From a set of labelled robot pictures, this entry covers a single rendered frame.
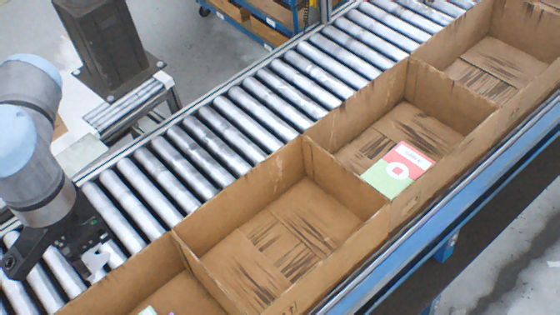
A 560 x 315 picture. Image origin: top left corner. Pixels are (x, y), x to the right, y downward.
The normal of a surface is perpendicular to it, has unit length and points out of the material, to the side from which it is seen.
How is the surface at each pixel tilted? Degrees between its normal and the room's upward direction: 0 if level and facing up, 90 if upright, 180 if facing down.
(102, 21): 90
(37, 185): 90
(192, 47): 0
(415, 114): 0
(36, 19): 0
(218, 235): 89
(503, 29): 89
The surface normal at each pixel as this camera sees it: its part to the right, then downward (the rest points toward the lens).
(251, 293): -0.12, -0.62
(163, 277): 0.65, 0.54
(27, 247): -0.42, -0.30
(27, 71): 0.26, -0.65
